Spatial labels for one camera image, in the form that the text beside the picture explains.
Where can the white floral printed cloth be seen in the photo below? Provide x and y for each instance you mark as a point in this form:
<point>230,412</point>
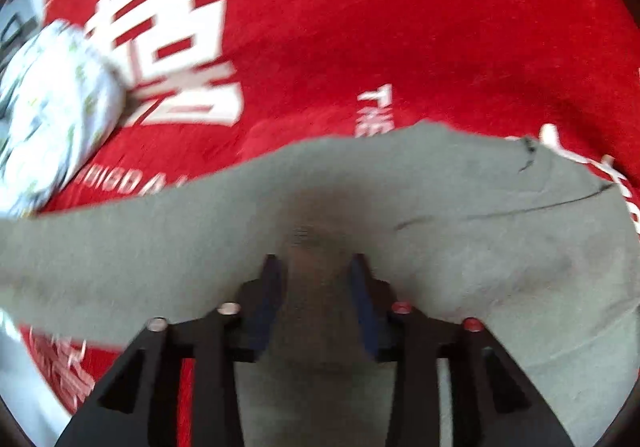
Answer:
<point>55,117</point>

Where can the red printed blanket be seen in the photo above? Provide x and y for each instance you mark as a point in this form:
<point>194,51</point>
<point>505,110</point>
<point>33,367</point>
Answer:
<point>380,27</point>

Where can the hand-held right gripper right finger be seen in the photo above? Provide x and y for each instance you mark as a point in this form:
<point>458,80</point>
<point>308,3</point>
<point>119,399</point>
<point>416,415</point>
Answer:
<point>364,307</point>

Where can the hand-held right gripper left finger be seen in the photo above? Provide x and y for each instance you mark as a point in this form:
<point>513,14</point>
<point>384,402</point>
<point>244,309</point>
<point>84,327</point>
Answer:
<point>266,307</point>

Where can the grey knit garment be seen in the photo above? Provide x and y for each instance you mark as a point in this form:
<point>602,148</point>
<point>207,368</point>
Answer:
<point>450,207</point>

